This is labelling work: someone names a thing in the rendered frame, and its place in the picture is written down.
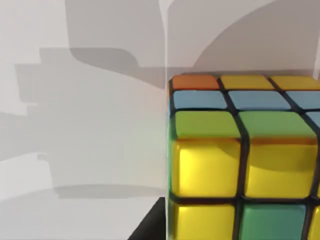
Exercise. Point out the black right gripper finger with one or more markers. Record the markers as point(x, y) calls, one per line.
point(154, 222)

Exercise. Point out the multicoloured puzzle cube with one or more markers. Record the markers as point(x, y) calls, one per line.
point(240, 160)

